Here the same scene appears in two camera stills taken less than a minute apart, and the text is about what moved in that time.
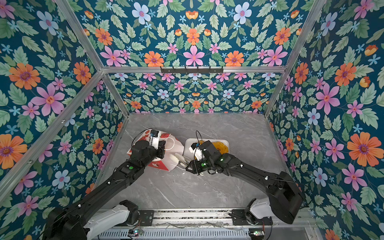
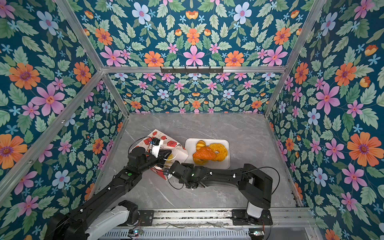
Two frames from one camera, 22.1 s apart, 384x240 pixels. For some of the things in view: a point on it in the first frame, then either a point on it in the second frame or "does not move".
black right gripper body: (202, 165) to (187, 166)
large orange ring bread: (221, 146) does not move
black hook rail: (192, 70) does not move
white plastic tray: (188, 143) does not move
